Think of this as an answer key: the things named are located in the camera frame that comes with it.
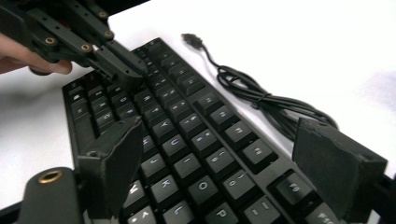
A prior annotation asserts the black computer keyboard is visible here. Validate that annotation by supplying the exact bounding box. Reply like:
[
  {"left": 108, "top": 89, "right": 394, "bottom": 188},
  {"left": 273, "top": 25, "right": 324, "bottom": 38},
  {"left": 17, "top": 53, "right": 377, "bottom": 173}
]
[{"left": 61, "top": 36, "right": 396, "bottom": 224}]

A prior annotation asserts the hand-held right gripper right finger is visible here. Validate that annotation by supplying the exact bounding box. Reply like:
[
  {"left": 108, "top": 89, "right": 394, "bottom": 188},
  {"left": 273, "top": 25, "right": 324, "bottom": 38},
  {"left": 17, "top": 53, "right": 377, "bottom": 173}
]
[{"left": 292, "top": 117, "right": 389, "bottom": 220}]

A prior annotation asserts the black keyboard cable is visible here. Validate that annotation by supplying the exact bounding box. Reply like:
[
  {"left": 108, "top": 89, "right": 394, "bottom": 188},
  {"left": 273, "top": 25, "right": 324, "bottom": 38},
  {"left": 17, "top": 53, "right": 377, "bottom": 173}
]
[{"left": 180, "top": 33, "right": 340, "bottom": 143}]

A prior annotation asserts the white board mat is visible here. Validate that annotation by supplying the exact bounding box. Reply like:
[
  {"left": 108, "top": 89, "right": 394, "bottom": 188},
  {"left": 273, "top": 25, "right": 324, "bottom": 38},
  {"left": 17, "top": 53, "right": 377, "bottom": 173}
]
[{"left": 0, "top": 0, "right": 396, "bottom": 210}]

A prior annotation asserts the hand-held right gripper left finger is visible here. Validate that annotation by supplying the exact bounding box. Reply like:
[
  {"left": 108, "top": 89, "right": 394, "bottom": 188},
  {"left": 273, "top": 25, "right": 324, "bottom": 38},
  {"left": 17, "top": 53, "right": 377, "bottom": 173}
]
[{"left": 78, "top": 116, "right": 145, "bottom": 218}]

